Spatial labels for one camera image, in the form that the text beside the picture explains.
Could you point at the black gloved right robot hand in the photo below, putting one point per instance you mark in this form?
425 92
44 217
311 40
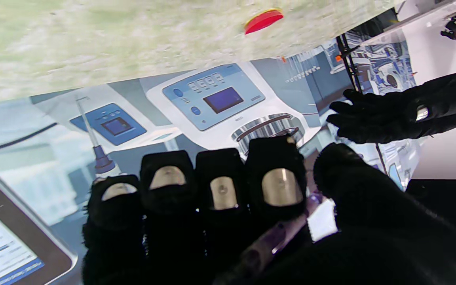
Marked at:
390 245

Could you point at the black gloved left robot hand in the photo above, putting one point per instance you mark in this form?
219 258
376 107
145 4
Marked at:
390 114

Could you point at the red round filter paper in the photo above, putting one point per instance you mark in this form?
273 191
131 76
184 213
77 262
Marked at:
263 21

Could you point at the clear culture dish yellow base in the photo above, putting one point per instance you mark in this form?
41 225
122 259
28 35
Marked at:
251 16

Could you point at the printed side backdrop poster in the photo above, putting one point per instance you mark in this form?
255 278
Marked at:
386 67

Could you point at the black orange-tipped spring clamp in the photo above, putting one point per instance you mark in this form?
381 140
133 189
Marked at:
342 53

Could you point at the printed laboratory backdrop poster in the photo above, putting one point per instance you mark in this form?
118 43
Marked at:
54 138

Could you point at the black backdrop frame pole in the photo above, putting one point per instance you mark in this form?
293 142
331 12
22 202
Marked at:
348 67

